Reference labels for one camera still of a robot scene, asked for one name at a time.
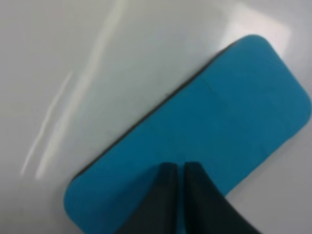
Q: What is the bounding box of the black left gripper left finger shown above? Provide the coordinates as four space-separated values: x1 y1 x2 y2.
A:
116 162 178 234

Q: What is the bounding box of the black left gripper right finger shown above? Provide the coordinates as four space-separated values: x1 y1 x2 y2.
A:
184 162 259 234

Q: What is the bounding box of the blue whiteboard eraser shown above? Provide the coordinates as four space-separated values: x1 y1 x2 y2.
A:
64 35 312 234

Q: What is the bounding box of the white whiteboard with aluminium frame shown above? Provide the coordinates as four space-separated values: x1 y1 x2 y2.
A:
0 0 312 234

